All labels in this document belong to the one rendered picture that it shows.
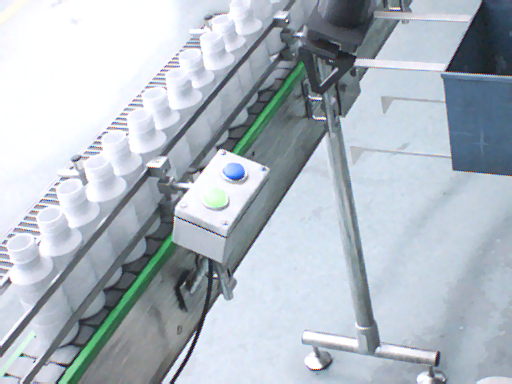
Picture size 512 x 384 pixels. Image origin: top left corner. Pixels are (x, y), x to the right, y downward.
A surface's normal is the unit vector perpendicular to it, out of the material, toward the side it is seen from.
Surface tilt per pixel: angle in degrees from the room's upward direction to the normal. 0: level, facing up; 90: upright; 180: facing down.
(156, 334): 90
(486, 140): 90
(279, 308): 0
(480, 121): 90
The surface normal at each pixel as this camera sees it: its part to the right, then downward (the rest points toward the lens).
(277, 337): -0.19, -0.80
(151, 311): 0.89, 0.10
